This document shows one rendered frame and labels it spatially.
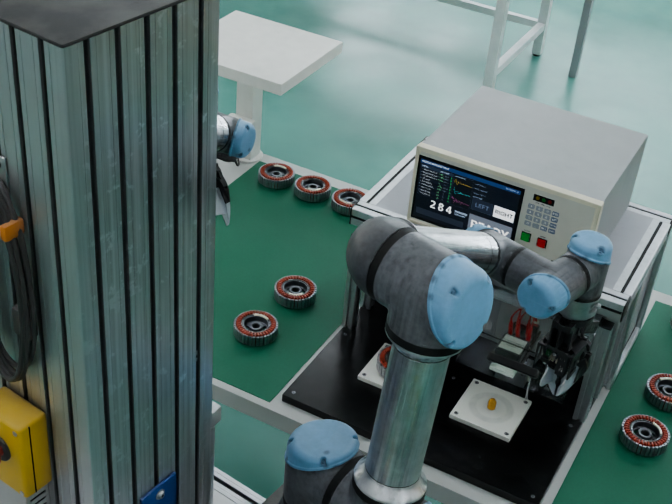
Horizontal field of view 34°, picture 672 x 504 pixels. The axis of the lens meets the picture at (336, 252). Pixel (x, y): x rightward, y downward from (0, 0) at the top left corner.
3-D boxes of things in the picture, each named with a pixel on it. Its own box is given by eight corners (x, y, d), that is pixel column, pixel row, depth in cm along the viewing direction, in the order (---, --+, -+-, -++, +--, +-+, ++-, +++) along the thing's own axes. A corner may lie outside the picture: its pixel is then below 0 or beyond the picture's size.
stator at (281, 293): (273, 284, 295) (274, 273, 293) (314, 285, 296) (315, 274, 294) (274, 309, 286) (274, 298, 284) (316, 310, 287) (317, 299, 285)
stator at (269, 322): (266, 353, 271) (266, 341, 269) (225, 339, 274) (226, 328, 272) (284, 327, 280) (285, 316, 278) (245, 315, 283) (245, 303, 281)
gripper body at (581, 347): (530, 365, 200) (542, 314, 193) (551, 343, 206) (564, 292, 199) (568, 384, 197) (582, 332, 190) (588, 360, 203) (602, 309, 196)
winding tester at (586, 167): (581, 283, 243) (601, 205, 232) (406, 220, 259) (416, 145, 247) (630, 206, 272) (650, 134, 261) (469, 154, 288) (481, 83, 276)
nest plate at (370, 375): (413, 402, 258) (413, 398, 257) (357, 379, 263) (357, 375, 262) (438, 367, 269) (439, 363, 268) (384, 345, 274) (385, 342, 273)
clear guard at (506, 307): (561, 404, 226) (567, 383, 223) (455, 362, 234) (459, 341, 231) (607, 322, 250) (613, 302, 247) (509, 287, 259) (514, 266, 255)
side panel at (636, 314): (609, 390, 270) (640, 286, 252) (598, 385, 271) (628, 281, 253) (640, 331, 291) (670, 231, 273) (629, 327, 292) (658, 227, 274)
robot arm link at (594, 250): (558, 238, 186) (586, 221, 191) (546, 290, 192) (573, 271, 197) (597, 259, 181) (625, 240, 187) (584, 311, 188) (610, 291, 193)
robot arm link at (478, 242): (300, 264, 158) (466, 269, 198) (355, 300, 152) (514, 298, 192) (329, 191, 155) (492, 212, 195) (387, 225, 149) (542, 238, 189)
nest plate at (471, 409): (508, 442, 249) (509, 438, 248) (448, 417, 254) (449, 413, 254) (531, 405, 260) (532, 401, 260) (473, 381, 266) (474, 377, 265)
